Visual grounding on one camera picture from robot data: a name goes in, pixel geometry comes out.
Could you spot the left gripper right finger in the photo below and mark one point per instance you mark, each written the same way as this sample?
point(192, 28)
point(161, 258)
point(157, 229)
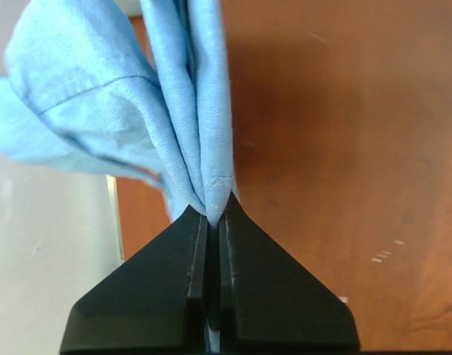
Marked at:
point(268, 300)

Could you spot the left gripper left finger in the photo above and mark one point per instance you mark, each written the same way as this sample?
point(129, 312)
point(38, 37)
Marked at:
point(152, 303)

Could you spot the light blue long sleeve shirt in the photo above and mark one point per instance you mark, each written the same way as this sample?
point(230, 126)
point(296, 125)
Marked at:
point(80, 95)

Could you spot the aluminium left frame rail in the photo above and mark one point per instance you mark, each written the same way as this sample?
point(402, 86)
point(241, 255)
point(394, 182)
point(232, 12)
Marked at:
point(113, 200)

